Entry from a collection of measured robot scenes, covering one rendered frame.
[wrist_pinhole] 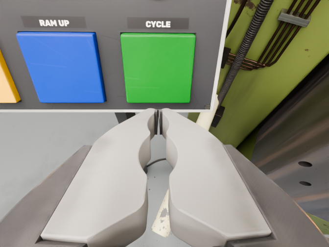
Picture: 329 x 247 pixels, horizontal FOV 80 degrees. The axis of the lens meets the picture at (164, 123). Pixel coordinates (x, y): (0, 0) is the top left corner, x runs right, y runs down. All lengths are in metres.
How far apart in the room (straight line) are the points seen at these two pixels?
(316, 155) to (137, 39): 0.40
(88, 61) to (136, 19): 0.06
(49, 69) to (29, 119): 1.35
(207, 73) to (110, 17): 0.11
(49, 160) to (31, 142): 0.18
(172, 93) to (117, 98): 0.07
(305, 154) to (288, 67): 0.21
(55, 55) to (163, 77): 0.11
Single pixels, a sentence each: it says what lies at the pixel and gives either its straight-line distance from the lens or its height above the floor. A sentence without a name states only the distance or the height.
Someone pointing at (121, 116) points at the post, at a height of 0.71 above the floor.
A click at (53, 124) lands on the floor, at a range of 1.49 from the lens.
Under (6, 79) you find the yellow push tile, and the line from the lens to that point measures 0.28.
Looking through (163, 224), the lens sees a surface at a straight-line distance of 0.53.
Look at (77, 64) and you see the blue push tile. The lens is 0.23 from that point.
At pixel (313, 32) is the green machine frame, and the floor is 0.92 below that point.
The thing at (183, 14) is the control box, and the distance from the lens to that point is 0.22.
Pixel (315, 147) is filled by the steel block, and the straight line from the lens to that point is 0.48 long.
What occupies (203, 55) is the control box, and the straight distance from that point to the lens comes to 0.23.
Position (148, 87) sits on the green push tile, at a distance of 0.23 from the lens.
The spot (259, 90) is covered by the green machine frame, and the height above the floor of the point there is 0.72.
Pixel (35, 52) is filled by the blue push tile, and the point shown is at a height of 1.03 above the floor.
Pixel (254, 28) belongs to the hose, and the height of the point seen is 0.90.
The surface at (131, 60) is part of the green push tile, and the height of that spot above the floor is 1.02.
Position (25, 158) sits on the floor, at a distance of 1.47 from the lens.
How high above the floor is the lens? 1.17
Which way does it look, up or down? 63 degrees down
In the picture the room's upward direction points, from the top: 3 degrees clockwise
